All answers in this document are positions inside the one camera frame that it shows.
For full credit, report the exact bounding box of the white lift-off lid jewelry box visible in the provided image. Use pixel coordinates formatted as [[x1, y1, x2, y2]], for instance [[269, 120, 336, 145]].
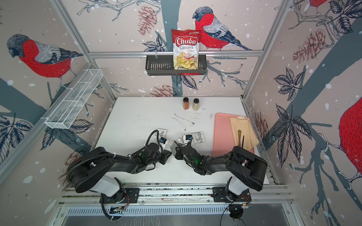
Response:
[[191, 132, 205, 144]]

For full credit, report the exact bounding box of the silver pearl necklace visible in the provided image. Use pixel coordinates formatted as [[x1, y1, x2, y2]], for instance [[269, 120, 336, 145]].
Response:
[[174, 113, 196, 126]]

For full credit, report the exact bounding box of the white gift box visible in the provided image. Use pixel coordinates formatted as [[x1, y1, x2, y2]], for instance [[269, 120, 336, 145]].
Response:
[[171, 141, 178, 156], [157, 129, 167, 138]]

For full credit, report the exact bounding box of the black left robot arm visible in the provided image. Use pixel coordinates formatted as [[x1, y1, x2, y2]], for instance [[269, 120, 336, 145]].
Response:
[[66, 130, 172, 202]]

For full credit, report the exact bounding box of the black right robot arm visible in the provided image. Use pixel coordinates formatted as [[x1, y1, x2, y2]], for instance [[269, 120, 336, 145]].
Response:
[[172, 144, 268, 202]]

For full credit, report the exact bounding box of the pink plastic tray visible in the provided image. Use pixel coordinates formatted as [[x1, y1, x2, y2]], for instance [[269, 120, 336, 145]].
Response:
[[213, 113, 239, 156]]

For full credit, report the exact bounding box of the orange spice jar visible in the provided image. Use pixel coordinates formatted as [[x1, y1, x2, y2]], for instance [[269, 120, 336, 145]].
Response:
[[183, 97, 189, 110]]

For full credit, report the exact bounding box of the beige spice jar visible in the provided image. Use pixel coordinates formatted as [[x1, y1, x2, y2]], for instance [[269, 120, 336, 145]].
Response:
[[192, 98, 200, 111]]

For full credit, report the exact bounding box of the wooden cutting board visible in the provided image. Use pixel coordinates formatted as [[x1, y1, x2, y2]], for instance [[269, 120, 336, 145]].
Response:
[[229, 116, 259, 153]]

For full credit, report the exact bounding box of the Chuba cassava chips bag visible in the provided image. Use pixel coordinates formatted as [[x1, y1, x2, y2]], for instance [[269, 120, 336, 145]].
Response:
[[171, 30, 201, 70]]

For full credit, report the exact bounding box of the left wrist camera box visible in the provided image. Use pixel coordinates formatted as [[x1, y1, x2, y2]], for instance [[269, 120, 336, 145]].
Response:
[[159, 137, 168, 150]]

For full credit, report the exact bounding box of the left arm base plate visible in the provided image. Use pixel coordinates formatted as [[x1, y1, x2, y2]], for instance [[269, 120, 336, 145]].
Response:
[[101, 188, 140, 204]]

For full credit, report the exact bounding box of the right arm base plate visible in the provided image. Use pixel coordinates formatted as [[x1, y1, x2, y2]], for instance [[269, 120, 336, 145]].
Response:
[[211, 187, 252, 203]]

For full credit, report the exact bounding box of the black wire wall basket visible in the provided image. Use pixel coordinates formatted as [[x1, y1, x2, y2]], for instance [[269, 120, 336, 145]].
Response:
[[145, 55, 207, 76]]

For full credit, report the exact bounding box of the aluminium mounting rail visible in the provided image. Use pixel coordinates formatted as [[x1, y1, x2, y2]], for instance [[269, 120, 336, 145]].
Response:
[[58, 184, 294, 206]]

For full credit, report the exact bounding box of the white mesh wall shelf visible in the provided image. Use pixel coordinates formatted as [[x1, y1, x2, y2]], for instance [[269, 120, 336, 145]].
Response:
[[45, 69, 103, 129]]

